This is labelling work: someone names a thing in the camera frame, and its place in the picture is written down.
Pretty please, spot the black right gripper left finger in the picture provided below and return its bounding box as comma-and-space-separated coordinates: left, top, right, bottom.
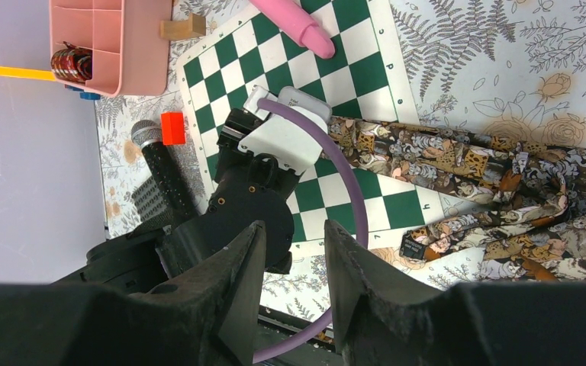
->
0, 221, 266, 365

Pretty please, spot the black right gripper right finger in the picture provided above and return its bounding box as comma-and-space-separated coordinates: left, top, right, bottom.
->
324, 220, 586, 365

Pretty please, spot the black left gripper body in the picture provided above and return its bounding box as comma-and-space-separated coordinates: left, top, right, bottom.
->
159, 85, 333, 276

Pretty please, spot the pink divided organizer tray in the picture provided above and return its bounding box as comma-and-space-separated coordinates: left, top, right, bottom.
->
48, 0, 172, 98

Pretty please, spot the brown floral patterned tie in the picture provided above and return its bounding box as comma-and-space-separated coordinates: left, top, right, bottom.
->
328, 117, 586, 281

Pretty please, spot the black microphone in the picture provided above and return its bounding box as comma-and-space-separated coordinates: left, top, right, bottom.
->
131, 120, 199, 221

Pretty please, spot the small red block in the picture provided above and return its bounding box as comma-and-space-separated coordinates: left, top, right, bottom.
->
160, 112, 186, 146

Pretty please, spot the grey lego baseplate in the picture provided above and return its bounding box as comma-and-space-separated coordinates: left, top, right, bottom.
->
131, 177, 172, 228

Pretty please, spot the green white chessboard mat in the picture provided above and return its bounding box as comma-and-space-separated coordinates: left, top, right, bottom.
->
174, 0, 448, 251

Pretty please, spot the wooden arch block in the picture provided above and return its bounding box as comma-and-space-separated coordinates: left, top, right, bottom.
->
159, 14, 207, 41

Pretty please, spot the rolled red patterned tie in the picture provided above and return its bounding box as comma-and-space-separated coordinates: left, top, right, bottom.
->
50, 42, 93, 84

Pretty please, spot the yellow toy crane car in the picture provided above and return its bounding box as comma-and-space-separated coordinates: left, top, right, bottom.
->
0, 64, 102, 101

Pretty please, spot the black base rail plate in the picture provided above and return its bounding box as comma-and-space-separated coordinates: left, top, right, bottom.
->
256, 306, 343, 366

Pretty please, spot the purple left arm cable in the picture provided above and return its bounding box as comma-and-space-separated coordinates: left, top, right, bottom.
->
252, 98, 370, 364

